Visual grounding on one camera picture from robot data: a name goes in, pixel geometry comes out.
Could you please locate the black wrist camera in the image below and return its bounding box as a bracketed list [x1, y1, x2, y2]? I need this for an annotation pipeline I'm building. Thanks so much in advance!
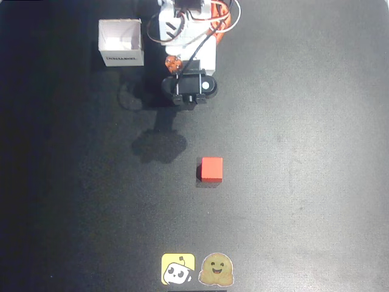
[160, 60, 219, 111]

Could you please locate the hugging face emoji sticker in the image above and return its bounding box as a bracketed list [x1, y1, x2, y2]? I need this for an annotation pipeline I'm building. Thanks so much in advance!
[198, 252, 235, 287]

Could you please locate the white arched cable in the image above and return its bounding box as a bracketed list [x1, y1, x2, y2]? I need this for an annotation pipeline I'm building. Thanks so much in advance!
[212, 0, 242, 33]

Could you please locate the yellow robot face sticker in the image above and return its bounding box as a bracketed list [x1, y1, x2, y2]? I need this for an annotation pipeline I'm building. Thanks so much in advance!
[160, 252, 196, 286]

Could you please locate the white cardboard box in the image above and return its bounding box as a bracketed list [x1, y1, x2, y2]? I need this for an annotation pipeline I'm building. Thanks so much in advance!
[97, 18, 145, 68]

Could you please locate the red cube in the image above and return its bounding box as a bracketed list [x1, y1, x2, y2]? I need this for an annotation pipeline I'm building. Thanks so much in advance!
[196, 156, 224, 184]

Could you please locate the white looped servo cable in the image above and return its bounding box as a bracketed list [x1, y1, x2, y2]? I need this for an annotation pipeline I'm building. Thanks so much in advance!
[146, 11, 187, 47]

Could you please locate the black camera cable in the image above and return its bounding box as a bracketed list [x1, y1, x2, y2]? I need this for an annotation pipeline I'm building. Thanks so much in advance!
[181, 29, 221, 74]

